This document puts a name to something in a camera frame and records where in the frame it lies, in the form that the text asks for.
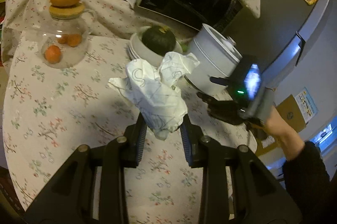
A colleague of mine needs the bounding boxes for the white paper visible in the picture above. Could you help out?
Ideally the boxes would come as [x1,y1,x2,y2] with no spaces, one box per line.
[108,51,200,141]

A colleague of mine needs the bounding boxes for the person's right forearm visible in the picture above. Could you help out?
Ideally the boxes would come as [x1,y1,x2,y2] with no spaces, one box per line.
[279,131,333,204]

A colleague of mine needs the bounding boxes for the person's right hand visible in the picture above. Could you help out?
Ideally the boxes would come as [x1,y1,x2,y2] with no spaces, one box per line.
[249,106,297,139]

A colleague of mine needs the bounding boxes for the white electric cooking pot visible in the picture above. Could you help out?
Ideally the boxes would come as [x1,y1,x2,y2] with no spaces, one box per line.
[186,23,242,96]

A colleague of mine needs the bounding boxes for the lower cardboard box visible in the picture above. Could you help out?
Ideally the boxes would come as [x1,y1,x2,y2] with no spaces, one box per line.
[255,94,306,157]

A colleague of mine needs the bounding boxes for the white stacked bowls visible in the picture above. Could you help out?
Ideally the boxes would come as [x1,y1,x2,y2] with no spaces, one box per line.
[127,31,184,69]

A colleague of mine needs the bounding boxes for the floral tablecloth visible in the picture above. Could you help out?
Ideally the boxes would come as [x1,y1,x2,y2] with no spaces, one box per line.
[1,0,258,224]

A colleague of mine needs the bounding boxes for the dark green squash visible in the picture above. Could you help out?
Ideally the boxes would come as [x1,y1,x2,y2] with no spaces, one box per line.
[142,25,176,56]

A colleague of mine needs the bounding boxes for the clear glass jar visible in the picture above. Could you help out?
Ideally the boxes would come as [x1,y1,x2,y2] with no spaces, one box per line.
[26,4,96,69]

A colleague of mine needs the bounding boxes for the small tangerine in jar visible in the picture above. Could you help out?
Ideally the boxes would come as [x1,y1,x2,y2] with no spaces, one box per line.
[45,45,62,64]

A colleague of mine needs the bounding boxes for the cork jar lid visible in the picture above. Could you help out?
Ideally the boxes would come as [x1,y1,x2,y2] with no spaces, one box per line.
[49,2,85,19]

